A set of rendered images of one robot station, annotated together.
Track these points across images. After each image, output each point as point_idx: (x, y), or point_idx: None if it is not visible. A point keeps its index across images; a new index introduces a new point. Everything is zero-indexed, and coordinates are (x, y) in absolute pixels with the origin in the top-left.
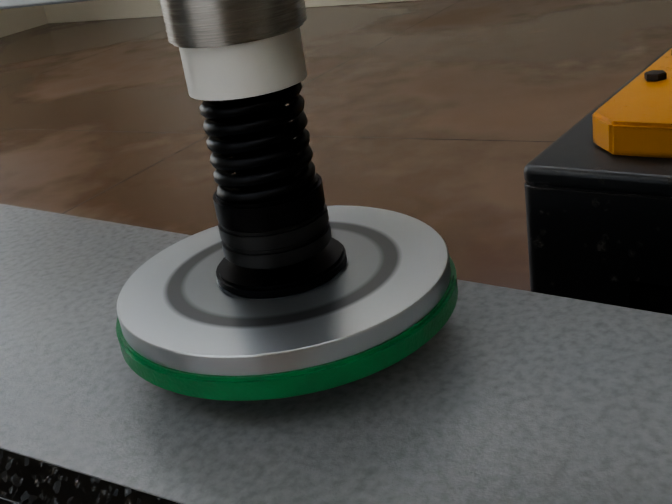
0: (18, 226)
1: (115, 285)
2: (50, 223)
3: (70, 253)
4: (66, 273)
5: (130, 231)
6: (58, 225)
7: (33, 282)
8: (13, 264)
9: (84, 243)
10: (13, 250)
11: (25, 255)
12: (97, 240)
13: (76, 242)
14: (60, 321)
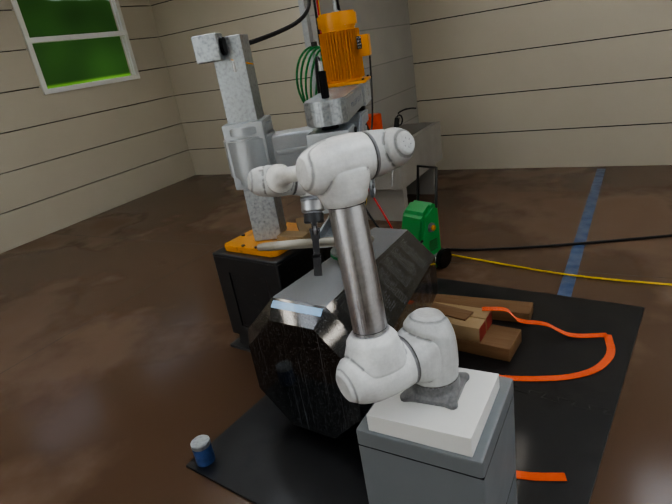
0: (292, 288)
1: (326, 272)
2: (293, 285)
3: (310, 279)
4: (319, 277)
5: (304, 276)
6: (295, 284)
7: (320, 279)
8: (311, 283)
9: (306, 279)
10: (304, 285)
11: (308, 283)
12: (306, 278)
13: (305, 280)
14: (336, 273)
